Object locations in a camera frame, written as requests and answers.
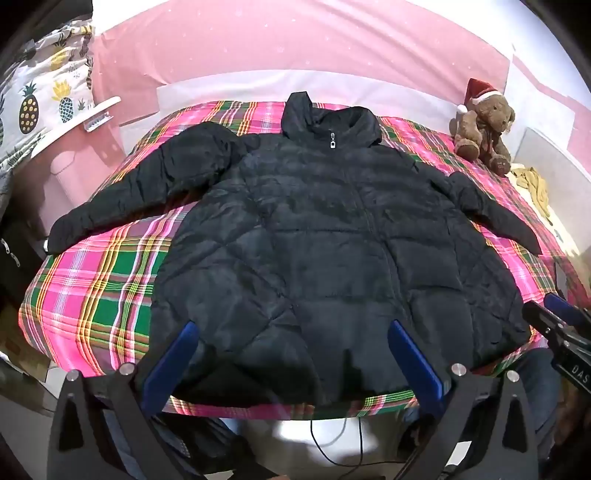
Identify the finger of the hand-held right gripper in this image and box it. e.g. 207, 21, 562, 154
542, 292, 591, 326
522, 301, 568, 344

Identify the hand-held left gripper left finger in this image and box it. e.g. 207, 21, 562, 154
48, 320, 199, 480

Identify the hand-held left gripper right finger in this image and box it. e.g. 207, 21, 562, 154
388, 318, 541, 480

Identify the black puffer jacket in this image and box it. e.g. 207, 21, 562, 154
46, 91, 543, 409

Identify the person's jeans leg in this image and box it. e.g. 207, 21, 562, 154
508, 348, 561, 416

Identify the pink green plaid blanket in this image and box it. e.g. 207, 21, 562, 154
18, 99, 591, 418

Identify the white board panel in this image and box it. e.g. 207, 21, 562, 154
510, 127, 591, 241

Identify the yellow cloth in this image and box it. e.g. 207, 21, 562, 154
510, 166, 552, 217

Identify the black bag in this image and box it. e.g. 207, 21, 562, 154
0, 222, 47, 315

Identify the brown teddy bear santa hat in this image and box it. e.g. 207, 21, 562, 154
450, 78, 517, 177

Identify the pink plastic bin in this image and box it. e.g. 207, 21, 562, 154
44, 152, 88, 213

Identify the pineapple print cloth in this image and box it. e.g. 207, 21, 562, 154
0, 25, 95, 195

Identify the black cable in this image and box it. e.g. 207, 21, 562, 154
309, 415, 365, 469

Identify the white wall holder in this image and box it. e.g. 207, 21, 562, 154
76, 96, 122, 133

